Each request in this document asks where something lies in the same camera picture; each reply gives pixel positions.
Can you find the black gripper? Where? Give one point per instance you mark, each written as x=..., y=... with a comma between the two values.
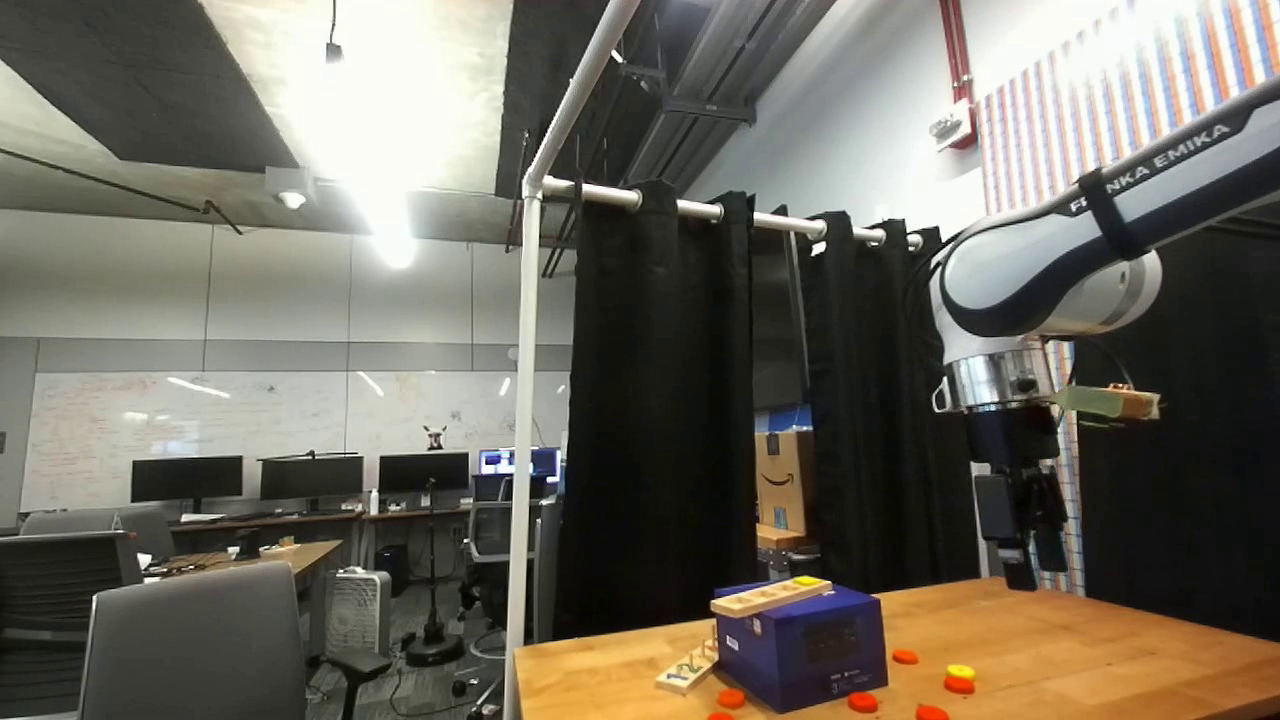
x=1016, y=465

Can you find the small yellow block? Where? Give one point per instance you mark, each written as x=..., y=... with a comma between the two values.
x=809, y=586

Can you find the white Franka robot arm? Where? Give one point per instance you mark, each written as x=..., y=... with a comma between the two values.
x=1052, y=265

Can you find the yellow disc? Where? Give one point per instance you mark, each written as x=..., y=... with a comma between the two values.
x=963, y=669

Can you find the red disc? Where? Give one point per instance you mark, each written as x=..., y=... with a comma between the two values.
x=861, y=703
x=728, y=698
x=963, y=684
x=932, y=714
x=907, y=657

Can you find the blue cardboard box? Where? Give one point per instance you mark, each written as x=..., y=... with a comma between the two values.
x=803, y=653

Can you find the brown cardboard shipping box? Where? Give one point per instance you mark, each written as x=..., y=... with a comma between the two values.
x=782, y=480

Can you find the wooden board with slots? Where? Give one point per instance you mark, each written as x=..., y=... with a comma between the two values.
x=770, y=592

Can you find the white domino shaped piece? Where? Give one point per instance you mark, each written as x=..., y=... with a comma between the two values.
x=684, y=665

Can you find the silver curtain rod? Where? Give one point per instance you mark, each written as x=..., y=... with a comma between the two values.
x=667, y=204

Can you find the red ceiling pipe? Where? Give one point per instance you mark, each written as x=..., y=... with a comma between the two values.
x=959, y=44

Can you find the lit blue screen monitor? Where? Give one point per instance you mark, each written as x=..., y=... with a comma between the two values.
x=500, y=470

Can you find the black computer monitor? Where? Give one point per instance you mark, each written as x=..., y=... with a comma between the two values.
x=424, y=474
x=309, y=476
x=184, y=476

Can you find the white waste bin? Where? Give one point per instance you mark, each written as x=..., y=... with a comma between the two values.
x=359, y=613

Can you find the light wooden desk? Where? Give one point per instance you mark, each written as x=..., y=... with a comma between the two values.
x=285, y=554

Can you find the small ceiling light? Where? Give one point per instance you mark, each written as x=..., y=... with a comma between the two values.
x=290, y=199

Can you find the grey office chair back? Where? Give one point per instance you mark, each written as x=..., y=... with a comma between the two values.
x=194, y=644

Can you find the hanging ceiling sensor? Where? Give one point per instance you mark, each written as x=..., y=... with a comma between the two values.
x=332, y=51

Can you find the dark office chair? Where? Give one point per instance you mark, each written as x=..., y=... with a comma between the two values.
x=63, y=601

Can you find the striped wall panel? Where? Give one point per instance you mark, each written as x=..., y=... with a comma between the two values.
x=1052, y=123

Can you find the white wall fire alarm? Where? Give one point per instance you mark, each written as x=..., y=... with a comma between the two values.
x=953, y=124

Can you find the white frame pole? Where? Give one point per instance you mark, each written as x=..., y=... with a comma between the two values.
x=521, y=401

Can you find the white wall board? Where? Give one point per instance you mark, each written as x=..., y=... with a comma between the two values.
x=200, y=414

